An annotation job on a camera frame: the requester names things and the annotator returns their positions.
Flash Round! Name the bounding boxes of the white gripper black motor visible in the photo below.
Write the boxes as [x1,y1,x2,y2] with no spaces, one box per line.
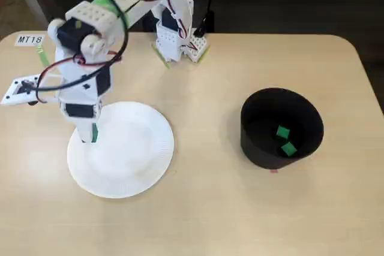
[55,56,114,144]

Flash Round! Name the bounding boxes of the green cube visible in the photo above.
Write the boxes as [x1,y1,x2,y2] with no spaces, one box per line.
[91,122,100,144]
[275,125,291,140]
[280,142,297,158]

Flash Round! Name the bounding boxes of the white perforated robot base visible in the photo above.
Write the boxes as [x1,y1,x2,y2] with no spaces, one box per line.
[155,22,210,64]

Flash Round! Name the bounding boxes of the black pot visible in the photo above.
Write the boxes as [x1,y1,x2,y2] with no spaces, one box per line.
[239,87,325,170]

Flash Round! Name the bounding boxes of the white paper plate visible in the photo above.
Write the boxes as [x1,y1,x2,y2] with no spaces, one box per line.
[66,101,175,199]

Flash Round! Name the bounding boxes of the green tape strip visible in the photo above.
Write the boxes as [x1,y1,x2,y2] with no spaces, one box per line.
[151,43,172,70]
[199,44,211,64]
[35,44,50,68]

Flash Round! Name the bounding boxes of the white MT18 label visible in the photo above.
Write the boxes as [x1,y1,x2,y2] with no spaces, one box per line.
[14,34,45,47]

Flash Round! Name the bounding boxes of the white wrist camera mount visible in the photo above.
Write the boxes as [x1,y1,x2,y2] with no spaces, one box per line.
[0,72,63,107]

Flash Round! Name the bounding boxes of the black power cable with plug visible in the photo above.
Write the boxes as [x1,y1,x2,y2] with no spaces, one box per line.
[193,0,216,37]

